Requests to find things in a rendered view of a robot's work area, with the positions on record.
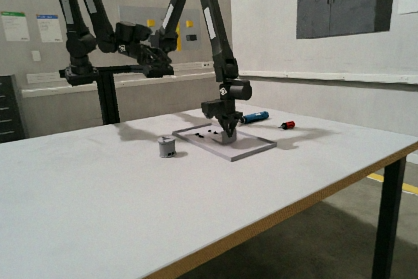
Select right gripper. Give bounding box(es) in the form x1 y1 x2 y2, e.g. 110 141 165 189
128 46 172 66

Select white metal bracket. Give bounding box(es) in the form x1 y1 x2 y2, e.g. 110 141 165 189
212 128 237 144

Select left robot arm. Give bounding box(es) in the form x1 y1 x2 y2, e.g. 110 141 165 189
146 0 252 119

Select blue screwdriver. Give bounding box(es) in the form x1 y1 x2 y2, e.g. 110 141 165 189
238 111 269 124

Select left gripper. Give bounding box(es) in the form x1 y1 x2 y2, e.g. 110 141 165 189
215 98 243 138

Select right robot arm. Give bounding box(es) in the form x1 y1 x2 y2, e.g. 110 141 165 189
59 0 153 80

